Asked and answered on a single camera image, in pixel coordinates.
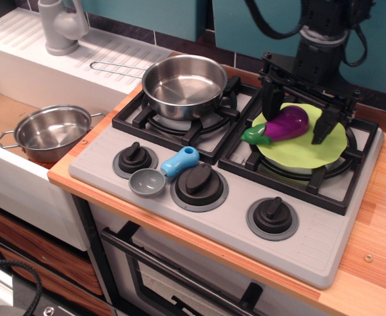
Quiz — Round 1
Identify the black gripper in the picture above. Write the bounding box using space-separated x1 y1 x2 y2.
259 52 360 145

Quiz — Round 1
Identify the purple toy eggplant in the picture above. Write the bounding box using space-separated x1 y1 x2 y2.
240 105 310 145

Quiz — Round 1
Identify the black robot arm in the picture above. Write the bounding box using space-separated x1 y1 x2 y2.
253 1 375 145

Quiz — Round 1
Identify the lime green plate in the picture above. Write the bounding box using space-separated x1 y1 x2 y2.
257 103 348 169

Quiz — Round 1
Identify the black right stove knob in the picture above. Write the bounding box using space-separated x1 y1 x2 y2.
246 197 299 242

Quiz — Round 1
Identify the black stove knob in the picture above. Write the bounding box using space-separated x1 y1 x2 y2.
112 142 158 179
171 163 229 213
246 197 299 242

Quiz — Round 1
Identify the grey toy stove top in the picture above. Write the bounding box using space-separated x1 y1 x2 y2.
69 123 384 288

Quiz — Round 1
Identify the black middle stove knob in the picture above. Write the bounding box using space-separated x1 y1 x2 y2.
171 163 229 213

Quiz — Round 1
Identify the black left stove knob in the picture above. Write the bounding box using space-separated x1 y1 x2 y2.
112 142 158 179

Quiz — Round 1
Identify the black right burner grate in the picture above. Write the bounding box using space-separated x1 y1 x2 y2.
218 94 382 215

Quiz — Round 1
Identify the black burner grate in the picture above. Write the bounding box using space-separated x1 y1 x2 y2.
218 94 382 215
112 76 260 165

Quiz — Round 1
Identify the black left burner grate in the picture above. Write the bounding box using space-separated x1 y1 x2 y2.
112 76 260 165

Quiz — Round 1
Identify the grey toy faucet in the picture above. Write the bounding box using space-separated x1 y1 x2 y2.
38 0 90 56

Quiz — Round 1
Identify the wood front drawer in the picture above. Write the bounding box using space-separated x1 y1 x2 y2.
0 209 113 315

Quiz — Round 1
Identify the white toy sink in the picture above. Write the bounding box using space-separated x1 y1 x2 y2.
0 9 170 251

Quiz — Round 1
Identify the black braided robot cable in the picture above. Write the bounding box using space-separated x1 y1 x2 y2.
244 0 368 67

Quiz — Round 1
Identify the steel saucepan with handle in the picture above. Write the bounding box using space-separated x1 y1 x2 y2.
90 55 229 120

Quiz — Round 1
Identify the blue handled grey spoon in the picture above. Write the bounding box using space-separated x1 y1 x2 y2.
128 146 200 198

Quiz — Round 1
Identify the oven door with handle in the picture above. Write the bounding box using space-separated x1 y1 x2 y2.
100 222 315 315

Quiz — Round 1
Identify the steel two-handled pot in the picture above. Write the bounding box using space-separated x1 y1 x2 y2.
0 105 104 164

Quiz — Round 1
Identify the black cable bottom left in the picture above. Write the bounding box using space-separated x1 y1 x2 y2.
0 259 44 316

